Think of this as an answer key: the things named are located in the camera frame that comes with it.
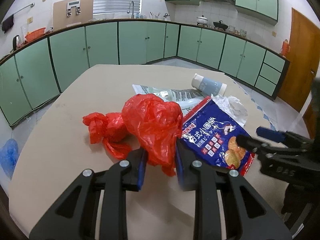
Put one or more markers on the dark hanging towel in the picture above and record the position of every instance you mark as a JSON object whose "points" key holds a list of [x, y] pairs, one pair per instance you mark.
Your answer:
{"points": [[8, 23]]}

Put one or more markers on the green lower cabinets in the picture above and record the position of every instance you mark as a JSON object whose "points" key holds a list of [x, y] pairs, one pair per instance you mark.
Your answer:
{"points": [[42, 69]]}

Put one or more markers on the blue plastic bag on floor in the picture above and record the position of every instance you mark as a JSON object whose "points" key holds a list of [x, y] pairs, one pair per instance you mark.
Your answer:
{"points": [[9, 157]]}

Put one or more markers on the brown wooden door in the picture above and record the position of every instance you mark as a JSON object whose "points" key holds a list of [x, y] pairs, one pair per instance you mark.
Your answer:
{"points": [[304, 61]]}

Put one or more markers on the orange plastic basin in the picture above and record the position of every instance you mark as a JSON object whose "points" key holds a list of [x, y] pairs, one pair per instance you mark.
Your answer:
{"points": [[34, 35]]}

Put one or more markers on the small red plastic bag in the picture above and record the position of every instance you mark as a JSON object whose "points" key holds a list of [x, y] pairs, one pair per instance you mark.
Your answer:
{"points": [[110, 130]]}

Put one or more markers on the chrome sink faucet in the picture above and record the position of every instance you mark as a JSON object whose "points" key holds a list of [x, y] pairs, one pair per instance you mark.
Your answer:
{"points": [[131, 9]]}

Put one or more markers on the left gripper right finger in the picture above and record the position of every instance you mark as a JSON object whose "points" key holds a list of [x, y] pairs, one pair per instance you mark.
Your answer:
{"points": [[225, 202]]}

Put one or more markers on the black wok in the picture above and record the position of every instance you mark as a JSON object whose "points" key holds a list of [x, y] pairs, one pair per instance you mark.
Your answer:
{"points": [[219, 25]]}

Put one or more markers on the electric kettle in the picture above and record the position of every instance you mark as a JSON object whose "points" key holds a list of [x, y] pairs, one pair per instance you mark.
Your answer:
{"points": [[16, 42]]}

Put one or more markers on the large red plastic bag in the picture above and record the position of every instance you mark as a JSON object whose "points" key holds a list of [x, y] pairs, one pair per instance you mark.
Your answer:
{"points": [[157, 125]]}

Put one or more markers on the white cooking pot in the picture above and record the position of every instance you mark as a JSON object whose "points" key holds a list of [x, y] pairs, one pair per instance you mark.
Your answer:
{"points": [[202, 21]]}

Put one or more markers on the orange thermos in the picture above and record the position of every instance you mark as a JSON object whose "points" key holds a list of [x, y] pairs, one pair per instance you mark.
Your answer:
{"points": [[285, 49]]}

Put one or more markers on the cardboard box with dispenser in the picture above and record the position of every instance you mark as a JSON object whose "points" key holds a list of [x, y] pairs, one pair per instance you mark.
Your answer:
{"points": [[67, 13]]}

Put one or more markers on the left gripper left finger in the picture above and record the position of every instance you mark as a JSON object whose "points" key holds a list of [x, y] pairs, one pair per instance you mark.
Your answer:
{"points": [[93, 197]]}

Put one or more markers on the blue white paper cup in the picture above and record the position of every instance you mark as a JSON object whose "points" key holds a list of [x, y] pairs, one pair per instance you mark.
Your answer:
{"points": [[208, 86]]}

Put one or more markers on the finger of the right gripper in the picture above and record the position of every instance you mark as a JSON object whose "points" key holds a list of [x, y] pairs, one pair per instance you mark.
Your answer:
{"points": [[289, 139], [262, 149]]}

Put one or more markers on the wall towel bar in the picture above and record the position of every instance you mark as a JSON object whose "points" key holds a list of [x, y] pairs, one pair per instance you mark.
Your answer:
{"points": [[26, 7]]}

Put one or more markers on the clear green printed wrapper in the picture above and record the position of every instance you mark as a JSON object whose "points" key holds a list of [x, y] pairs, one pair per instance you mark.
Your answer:
{"points": [[186, 98]]}

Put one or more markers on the blue cracker bag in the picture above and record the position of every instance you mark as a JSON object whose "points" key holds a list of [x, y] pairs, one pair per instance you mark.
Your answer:
{"points": [[211, 134]]}

